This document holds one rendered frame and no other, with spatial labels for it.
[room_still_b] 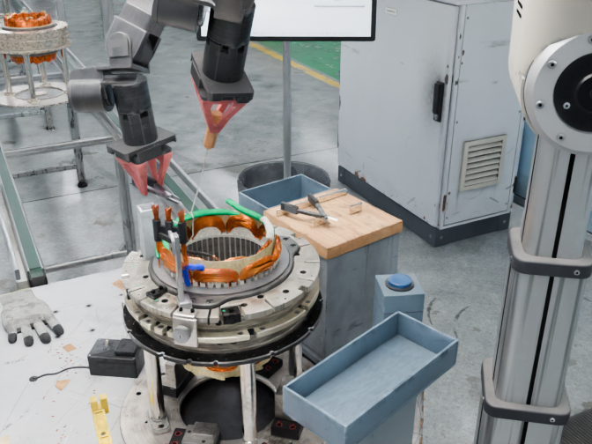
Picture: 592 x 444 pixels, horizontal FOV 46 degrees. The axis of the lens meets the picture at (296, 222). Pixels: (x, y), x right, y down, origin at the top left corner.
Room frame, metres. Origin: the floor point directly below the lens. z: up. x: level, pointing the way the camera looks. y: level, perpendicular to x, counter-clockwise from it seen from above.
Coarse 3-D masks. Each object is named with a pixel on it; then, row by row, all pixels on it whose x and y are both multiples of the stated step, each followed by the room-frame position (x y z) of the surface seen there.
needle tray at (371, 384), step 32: (384, 320) 0.87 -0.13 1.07; (416, 320) 0.87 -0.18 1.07; (352, 352) 0.81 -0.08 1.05; (384, 352) 0.84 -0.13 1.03; (416, 352) 0.84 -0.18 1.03; (448, 352) 0.80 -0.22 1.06; (288, 384) 0.72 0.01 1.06; (320, 384) 0.76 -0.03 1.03; (352, 384) 0.77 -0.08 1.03; (384, 384) 0.77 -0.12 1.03; (416, 384) 0.75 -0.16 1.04; (288, 416) 0.71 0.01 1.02; (320, 416) 0.67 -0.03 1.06; (352, 416) 0.71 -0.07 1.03; (384, 416) 0.70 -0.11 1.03
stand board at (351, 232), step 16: (272, 208) 1.26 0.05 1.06; (336, 208) 1.26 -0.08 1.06; (368, 208) 1.26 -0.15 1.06; (272, 224) 1.23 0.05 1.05; (288, 224) 1.19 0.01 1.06; (304, 224) 1.19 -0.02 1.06; (336, 224) 1.19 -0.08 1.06; (352, 224) 1.19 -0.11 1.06; (368, 224) 1.19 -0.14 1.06; (384, 224) 1.19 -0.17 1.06; (400, 224) 1.20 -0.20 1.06; (320, 240) 1.12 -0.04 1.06; (336, 240) 1.12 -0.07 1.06; (352, 240) 1.13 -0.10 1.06; (368, 240) 1.15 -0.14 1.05
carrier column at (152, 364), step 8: (144, 352) 0.94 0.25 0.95; (144, 360) 0.94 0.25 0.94; (152, 360) 0.93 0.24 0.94; (152, 368) 0.93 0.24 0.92; (152, 376) 0.93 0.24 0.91; (160, 376) 0.94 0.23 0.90; (152, 384) 0.93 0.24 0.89; (160, 384) 0.94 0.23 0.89; (152, 392) 0.93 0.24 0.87; (160, 392) 0.94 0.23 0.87; (152, 400) 0.93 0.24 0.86; (160, 400) 0.94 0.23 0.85; (152, 408) 0.93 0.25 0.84; (160, 408) 0.94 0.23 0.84; (152, 416) 0.94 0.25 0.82; (160, 416) 0.94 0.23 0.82
